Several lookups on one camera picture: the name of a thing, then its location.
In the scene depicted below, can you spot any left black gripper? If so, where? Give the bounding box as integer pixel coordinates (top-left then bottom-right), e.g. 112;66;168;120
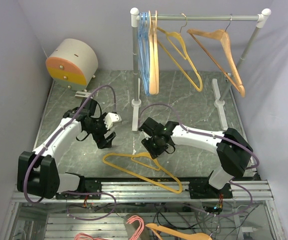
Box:
84;112;116;149

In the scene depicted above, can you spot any yellow plastic hanger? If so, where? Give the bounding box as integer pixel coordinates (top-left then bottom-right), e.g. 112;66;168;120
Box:
157;27;203;92
102;152;183;194

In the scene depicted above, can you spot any beige plastic hanger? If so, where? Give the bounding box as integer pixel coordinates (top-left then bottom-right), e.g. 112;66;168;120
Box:
148;11;157;95
151;12;159;94

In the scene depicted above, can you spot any brown wooden hanger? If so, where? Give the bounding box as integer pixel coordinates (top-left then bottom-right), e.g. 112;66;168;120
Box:
187;26;246;97

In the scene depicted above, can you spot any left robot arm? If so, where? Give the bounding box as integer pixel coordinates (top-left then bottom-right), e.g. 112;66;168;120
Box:
17;98;121;199

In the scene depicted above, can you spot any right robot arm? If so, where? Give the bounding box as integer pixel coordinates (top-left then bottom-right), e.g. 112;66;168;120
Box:
139;117;253;199

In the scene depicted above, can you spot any small white plastic clip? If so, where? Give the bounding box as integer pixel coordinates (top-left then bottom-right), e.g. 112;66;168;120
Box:
74;91;92;100

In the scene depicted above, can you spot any beige round drawer cabinet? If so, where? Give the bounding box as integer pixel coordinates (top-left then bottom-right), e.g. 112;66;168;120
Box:
45;38;98;91

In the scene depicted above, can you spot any metal clothes rack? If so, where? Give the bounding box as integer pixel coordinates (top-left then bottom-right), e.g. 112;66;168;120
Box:
130;7;271;131

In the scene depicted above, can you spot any orange wooden hanger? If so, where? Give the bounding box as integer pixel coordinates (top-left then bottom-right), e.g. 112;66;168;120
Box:
145;223;212;240

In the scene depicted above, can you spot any pink plastic hanger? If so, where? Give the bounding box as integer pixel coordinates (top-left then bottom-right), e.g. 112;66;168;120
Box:
74;215;150;240

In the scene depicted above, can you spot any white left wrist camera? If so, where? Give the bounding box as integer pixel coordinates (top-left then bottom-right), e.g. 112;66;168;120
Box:
104;112;122;130

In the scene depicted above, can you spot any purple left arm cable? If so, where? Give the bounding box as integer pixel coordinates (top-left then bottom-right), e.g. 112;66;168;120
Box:
23;84;118;221

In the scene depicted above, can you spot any aluminium frame rail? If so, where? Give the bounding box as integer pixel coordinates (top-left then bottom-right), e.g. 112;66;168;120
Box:
11;181;274;204

